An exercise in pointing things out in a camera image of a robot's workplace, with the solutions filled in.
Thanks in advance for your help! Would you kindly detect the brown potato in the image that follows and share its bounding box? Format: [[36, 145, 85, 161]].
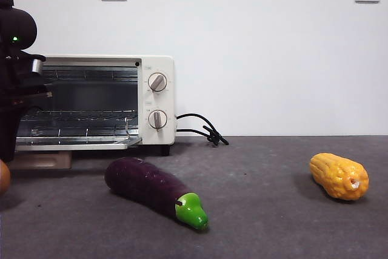
[[0, 160, 12, 197]]

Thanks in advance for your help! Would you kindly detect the glass oven door with handle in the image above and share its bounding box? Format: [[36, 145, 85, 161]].
[[7, 136, 143, 170]]

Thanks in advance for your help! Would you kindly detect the black power cable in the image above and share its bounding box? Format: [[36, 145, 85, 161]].
[[175, 113, 230, 147]]

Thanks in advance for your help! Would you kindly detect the beige oven knob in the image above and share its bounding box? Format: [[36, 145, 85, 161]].
[[147, 109, 169, 133], [147, 72, 169, 93]]

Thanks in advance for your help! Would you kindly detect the cream toaster oven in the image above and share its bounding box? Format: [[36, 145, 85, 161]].
[[13, 55, 176, 157]]

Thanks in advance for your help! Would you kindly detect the purple toy eggplant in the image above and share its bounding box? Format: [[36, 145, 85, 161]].
[[104, 156, 210, 232]]

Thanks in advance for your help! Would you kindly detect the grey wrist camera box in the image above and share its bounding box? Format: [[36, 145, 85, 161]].
[[29, 55, 47, 74]]

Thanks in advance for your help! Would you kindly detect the yellow toy corn cob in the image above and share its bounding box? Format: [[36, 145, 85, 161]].
[[309, 152, 370, 202]]

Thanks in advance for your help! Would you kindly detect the wire oven rack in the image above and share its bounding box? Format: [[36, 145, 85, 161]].
[[20, 108, 138, 122]]

